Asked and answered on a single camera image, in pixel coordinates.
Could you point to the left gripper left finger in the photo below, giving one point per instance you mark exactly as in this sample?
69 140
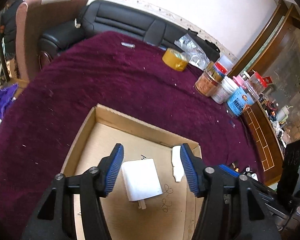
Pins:
109 168

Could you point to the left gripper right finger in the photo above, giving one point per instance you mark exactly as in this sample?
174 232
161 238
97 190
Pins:
194 171

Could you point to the white square charger plug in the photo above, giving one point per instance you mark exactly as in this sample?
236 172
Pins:
141 181

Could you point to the white plastic piece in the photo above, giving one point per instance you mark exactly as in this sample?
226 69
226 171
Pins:
177 163

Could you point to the wooden brick pattern cabinet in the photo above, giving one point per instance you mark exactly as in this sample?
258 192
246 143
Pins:
267 144

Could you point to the shallow cardboard box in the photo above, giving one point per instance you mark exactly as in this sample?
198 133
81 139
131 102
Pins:
151 198

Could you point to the white green cup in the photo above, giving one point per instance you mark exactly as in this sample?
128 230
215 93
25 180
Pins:
283 114

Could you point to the blue label cartoon jar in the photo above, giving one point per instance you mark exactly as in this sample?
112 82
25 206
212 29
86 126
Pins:
240 101

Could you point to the burgundy velvet table cloth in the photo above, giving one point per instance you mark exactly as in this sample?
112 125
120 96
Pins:
39 127

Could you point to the orange label jar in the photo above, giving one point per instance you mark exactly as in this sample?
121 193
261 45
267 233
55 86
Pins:
206 85

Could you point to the white label jar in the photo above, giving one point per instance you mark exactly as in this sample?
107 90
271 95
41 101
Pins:
225 89

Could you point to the small red lid jar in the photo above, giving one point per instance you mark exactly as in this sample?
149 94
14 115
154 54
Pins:
216 71

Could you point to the pink lid jar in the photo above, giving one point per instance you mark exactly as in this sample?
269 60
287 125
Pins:
238 80

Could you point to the red lid clear jar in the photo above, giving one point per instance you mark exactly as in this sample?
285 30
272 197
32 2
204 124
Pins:
257 84

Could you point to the yellow tape roll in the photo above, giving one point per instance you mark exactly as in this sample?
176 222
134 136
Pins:
175 60

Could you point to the clear plastic bag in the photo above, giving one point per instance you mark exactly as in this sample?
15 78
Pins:
193 52

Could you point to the small silver wrapper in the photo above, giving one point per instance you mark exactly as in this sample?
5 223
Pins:
128 45

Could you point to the purple cloth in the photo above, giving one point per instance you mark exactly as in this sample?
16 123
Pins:
6 98

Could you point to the black leather sofa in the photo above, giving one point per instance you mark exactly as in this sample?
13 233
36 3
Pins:
101 16

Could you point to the brown upholstered chair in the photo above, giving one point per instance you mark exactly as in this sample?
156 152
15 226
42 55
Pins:
33 17

